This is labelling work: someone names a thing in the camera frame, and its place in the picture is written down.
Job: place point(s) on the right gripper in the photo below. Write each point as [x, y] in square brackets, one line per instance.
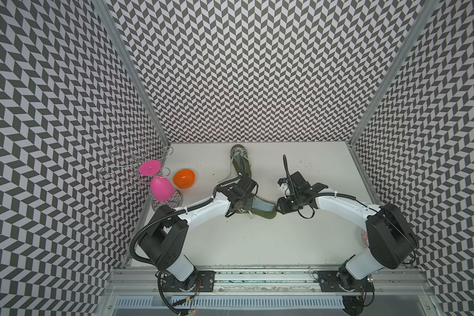
[284, 208]

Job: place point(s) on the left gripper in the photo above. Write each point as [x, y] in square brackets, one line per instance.
[248, 205]

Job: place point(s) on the blue insole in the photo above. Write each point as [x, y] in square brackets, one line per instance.
[263, 206]

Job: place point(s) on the green shoe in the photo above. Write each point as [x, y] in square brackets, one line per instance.
[240, 161]
[248, 211]

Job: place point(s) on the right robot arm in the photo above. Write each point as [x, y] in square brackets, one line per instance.
[389, 235]

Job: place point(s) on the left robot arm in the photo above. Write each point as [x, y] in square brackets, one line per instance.
[160, 242]

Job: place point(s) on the orange plastic cup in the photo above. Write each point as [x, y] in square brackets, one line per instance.
[184, 178]

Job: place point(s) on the pink plastic wine glass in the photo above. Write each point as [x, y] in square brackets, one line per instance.
[160, 186]

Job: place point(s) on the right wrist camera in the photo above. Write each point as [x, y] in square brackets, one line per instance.
[284, 187]

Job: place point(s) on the wire glass rack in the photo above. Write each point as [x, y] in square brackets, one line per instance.
[126, 161]

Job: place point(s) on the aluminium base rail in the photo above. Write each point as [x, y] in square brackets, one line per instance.
[247, 280]

